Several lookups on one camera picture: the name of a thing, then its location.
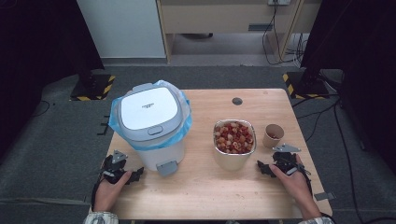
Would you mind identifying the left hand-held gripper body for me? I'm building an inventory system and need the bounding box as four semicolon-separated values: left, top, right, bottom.
101;149;129;185

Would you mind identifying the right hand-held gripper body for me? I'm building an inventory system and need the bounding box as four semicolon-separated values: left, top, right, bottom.
273;143;302;175

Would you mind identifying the brown paper cup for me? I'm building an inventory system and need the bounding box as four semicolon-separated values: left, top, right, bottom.
262;123;285;149

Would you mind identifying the blue trash bag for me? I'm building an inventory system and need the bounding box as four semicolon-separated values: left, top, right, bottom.
107;79;193;152

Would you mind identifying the white pedal trash can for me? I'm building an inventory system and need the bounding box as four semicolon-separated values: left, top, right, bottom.
116;82;191;177

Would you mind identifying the person's right hand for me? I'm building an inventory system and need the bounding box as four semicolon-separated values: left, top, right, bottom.
269;155;316;209

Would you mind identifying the person's left hand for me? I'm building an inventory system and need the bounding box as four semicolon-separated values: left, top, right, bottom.
92;170;134;213

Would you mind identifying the silver foil food container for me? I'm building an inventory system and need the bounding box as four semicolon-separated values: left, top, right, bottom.
213;119;258;172

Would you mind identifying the grey tape piece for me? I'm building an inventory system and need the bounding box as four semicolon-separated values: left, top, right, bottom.
313;191;337;202

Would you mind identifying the striped black stand base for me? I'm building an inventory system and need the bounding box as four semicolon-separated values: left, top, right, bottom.
282;71;332;100
69;74;117;102

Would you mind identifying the black curtain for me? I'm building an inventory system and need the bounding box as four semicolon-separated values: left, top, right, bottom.
0;0;106;158
299;0;396;175

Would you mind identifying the white cabinet panel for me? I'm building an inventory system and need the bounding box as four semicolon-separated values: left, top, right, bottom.
77;0;166;59

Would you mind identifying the light wooden desk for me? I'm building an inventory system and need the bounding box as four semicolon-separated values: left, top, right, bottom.
155;0;322;64

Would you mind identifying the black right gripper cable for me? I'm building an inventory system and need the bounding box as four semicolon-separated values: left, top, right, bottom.
298;162;313;195

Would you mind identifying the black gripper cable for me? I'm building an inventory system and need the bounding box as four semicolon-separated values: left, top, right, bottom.
91;177;106;211
298;162;313;195

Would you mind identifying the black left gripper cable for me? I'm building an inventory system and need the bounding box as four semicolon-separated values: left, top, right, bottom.
91;177;106;211

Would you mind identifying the long black floor cable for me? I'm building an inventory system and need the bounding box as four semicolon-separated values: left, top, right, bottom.
332;99;396;224

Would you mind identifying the thin black floor cable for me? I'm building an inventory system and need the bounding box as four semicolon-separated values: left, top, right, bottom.
31;100;51;118

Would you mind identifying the black hanging cable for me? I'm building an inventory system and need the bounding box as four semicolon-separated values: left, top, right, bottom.
261;2;309;66

